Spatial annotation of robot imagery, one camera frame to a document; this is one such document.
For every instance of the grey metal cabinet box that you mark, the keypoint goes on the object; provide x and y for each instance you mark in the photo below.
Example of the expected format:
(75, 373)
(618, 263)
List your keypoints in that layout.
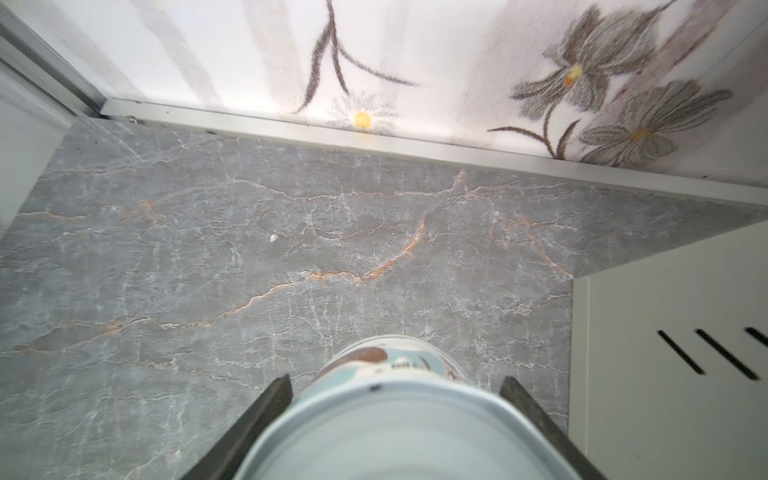
(668, 372)

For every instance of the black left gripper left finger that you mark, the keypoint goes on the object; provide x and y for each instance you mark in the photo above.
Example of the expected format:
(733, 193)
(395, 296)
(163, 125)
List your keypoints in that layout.
(224, 459)

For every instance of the teal small can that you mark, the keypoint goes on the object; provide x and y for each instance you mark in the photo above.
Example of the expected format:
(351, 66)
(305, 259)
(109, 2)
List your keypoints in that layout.
(395, 407)

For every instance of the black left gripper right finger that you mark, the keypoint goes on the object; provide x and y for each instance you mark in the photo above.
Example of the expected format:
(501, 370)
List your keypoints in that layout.
(512, 391)

